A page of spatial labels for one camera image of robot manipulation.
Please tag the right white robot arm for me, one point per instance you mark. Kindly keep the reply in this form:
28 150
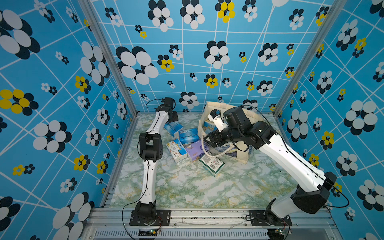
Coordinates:
314 185

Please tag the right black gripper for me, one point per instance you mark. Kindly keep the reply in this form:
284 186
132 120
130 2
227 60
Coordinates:
217 135

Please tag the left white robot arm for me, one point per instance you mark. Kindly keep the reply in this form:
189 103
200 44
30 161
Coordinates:
150 149

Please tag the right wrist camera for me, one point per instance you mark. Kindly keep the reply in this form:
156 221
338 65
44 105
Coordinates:
215 117

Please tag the blue tissue pack middle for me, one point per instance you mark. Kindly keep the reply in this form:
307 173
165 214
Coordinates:
188 136

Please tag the cream canvas tote bag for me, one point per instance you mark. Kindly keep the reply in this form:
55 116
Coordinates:
241 134

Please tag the aluminium front rail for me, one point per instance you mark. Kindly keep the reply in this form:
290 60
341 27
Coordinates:
210 224

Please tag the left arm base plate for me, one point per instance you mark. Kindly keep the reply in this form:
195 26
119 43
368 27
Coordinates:
160 217

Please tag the orange white tissue pack back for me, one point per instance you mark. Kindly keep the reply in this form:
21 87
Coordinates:
177 150

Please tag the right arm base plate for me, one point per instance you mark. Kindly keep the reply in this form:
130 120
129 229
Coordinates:
263 218

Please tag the blue tissue pack back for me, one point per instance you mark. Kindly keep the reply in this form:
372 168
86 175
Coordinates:
173 128

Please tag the purple tissue pack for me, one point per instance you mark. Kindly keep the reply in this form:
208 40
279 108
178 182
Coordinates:
195 150

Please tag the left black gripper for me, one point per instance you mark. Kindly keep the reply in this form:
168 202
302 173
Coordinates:
175 118

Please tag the blue tissue pack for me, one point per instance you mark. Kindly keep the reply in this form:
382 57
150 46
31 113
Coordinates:
188 136
173 128

